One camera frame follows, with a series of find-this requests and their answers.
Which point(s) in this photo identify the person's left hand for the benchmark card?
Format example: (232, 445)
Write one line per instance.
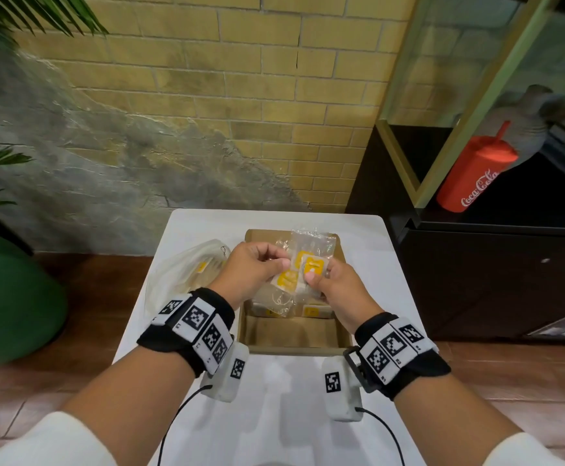
(246, 269)

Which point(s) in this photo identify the person's right forearm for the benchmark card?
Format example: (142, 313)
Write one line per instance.
(442, 417)

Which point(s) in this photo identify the grey bird figurine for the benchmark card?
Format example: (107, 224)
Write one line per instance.
(523, 123)

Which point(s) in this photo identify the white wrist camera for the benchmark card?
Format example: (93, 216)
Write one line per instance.
(340, 390)
(228, 376)

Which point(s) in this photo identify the person's right hand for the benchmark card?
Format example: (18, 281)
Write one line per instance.
(340, 293)

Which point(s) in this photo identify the person's right thumb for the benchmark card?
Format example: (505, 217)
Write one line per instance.
(313, 280)

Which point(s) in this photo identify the clear packet with yellow sachets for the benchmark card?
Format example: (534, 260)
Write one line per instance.
(311, 252)

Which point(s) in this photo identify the black cabinet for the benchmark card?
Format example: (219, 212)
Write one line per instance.
(486, 271)

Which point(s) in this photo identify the black wristband with marker tiles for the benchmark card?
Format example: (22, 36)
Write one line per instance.
(190, 325)
(394, 354)

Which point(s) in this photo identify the white sleeve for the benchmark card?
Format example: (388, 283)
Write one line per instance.
(39, 444)
(535, 453)

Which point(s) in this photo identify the yellow labelled packet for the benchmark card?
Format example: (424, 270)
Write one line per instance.
(316, 311)

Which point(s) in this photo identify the green palm plant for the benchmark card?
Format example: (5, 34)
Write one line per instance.
(0, 24)

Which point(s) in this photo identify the glass display case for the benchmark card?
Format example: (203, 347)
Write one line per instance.
(481, 82)

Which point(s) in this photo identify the clear plastic bag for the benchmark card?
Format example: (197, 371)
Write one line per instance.
(185, 276)

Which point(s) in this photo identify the green plant pot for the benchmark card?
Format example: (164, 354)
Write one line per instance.
(13, 305)

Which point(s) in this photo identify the brown cardboard box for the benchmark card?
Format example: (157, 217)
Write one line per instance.
(292, 332)

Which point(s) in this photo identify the person's left forearm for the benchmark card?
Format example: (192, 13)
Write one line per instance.
(132, 393)

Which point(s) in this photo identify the red cup with straw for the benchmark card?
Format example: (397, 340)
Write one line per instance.
(474, 177)

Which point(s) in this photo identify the person's left thumb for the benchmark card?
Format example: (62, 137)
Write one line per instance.
(276, 268)

